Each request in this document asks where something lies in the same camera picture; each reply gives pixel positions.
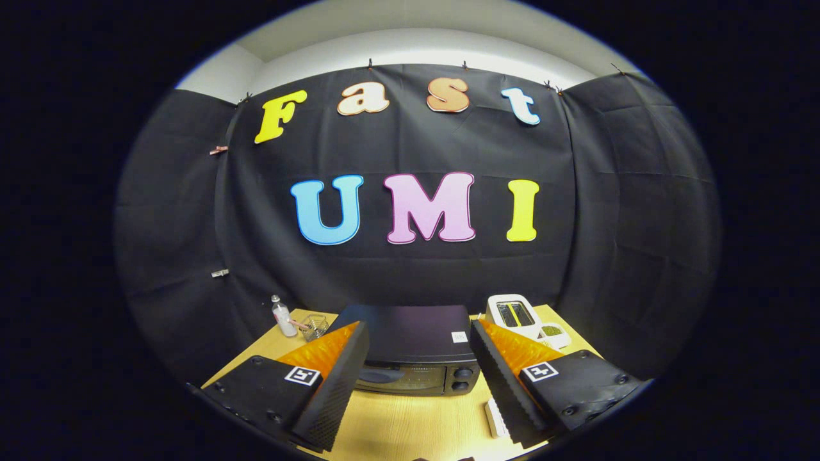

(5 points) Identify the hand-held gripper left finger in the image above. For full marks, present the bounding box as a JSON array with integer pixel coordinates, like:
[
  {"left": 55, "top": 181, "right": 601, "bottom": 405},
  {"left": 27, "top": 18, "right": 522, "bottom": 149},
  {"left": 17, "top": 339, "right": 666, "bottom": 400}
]
[{"left": 202, "top": 320, "right": 371, "bottom": 452}]

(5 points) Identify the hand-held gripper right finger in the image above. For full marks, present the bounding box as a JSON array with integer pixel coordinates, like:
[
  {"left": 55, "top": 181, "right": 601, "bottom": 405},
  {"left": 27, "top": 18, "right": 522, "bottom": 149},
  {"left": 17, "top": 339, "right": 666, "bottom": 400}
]
[{"left": 470, "top": 318, "right": 643, "bottom": 449}]

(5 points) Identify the black toaster oven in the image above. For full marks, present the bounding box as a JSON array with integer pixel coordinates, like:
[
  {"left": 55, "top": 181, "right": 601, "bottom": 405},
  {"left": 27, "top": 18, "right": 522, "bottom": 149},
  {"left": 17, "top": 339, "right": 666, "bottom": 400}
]
[{"left": 327, "top": 304, "right": 481, "bottom": 396}]

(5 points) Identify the white pop-up toaster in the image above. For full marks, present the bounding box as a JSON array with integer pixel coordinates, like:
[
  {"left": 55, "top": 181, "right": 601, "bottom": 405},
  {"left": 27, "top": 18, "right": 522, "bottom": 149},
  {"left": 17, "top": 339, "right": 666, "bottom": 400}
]
[{"left": 485, "top": 294, "right": 544, "bottom": 340}]

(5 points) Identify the white rectangular dish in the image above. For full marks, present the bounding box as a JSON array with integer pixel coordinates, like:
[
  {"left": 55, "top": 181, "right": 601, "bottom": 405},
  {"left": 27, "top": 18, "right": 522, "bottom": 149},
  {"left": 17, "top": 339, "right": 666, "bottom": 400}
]
[{"left": 484, "top": 397, "right": 511, "bottom": 439}]

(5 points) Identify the white dish with green beans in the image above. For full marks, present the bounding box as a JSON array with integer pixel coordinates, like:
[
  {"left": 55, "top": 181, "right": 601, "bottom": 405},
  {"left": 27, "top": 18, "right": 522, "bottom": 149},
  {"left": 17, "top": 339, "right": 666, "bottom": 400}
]
[{"left": 538, "top": 322, "right": 573, "bottom": 350}]

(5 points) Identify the clear plastic bottle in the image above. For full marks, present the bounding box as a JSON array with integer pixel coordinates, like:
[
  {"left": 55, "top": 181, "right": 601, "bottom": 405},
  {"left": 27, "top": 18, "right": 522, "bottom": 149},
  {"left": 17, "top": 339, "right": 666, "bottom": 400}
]
[{"left": 270, "top": 295, "right": 299, "bottom": 338}]

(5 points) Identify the black backdrop cloth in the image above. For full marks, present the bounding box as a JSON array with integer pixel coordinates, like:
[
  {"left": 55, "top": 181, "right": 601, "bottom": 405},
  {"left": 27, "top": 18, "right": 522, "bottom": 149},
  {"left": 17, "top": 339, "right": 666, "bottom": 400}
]
[{"left": 115, "top": 63, "right": 721, "bottom": 385}]

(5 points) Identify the wire mesh basket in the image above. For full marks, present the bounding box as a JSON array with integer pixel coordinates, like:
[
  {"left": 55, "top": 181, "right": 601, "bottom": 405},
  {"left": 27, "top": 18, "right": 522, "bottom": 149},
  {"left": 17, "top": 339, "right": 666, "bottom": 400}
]
[{"left": 300, "top": 314, "right": 330, "bottom": 342}]

